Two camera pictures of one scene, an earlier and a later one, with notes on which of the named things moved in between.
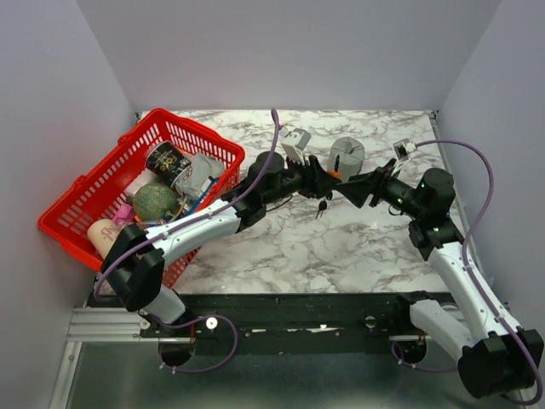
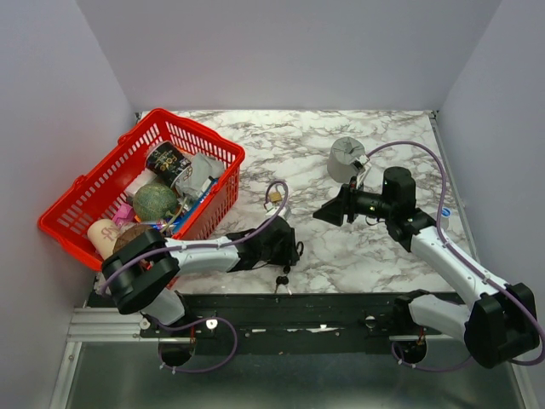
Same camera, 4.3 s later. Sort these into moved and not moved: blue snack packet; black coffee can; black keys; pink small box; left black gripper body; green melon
Moved: left black gripper body; black keys
Not moved: green melon; black coffee can; pink small box; blue snack packet
